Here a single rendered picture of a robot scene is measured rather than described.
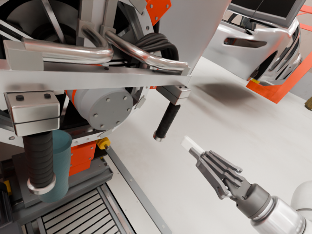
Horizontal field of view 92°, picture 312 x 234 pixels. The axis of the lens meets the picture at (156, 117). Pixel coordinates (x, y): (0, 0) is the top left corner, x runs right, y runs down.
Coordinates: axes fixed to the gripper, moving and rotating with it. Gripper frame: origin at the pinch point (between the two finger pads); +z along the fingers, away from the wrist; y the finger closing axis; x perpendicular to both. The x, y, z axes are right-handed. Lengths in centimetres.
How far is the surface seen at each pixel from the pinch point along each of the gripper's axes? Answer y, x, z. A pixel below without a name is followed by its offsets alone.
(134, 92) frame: 7.4, -3.5, 36.4
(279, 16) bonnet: 322, 96, 73
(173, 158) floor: 78, -82, 27
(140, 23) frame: -2.5, 23.4, 31.8
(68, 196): -18, -66, 36
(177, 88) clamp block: -1.5, 12.8, 11.7
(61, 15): -15, 16, 58
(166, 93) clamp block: -1.5, 9.7, 14.5
